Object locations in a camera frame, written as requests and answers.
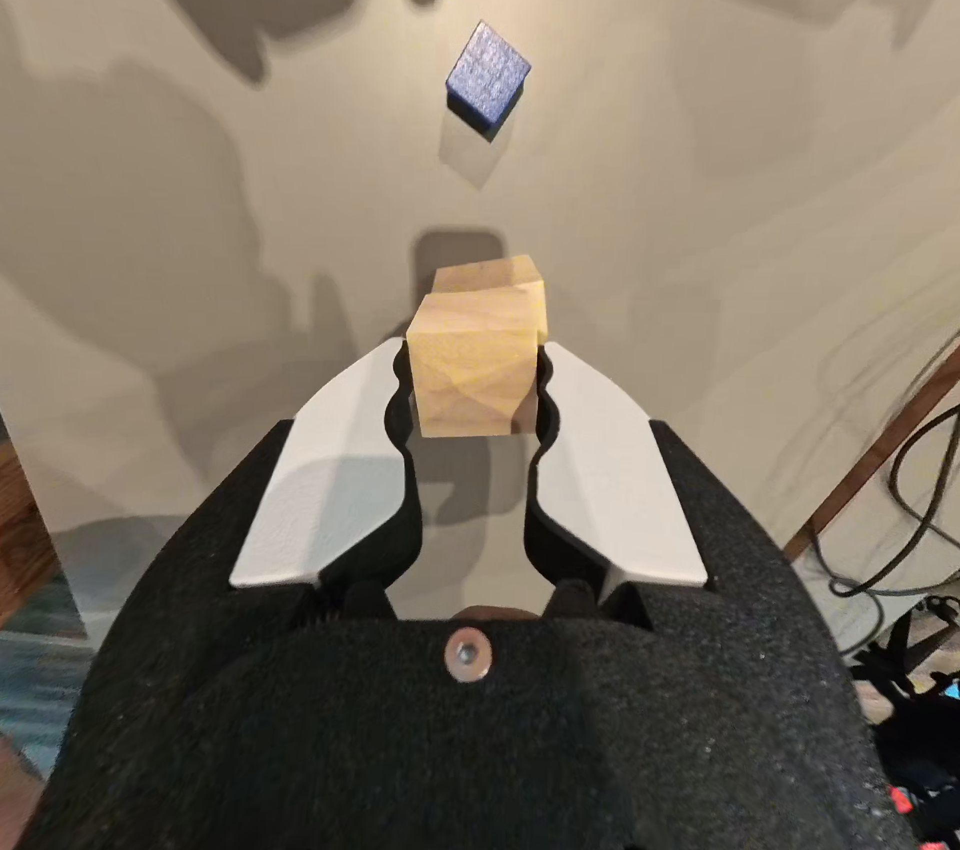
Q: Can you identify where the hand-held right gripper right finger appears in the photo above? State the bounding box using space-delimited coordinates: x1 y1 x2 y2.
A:
522 340 709 592

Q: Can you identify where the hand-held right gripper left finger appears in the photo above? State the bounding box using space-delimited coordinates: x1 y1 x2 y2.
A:
228 338 426 592

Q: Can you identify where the pale wooden cube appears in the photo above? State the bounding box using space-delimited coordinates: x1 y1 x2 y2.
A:
406 284 543 439
433 254 551 346

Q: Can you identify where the blue wooden cube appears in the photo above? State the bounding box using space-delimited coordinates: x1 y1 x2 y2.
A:
445 20 533 142

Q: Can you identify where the grey table mat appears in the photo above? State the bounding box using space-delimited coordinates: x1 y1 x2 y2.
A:
0 0 960 641

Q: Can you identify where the black metal stand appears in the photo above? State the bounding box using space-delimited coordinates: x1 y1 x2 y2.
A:
851 610 960 697

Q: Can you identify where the black bag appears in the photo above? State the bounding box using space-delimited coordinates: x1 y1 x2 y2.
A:
873 674 960 845

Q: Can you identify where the black braided cable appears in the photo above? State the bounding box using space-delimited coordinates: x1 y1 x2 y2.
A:
810 406 960 600

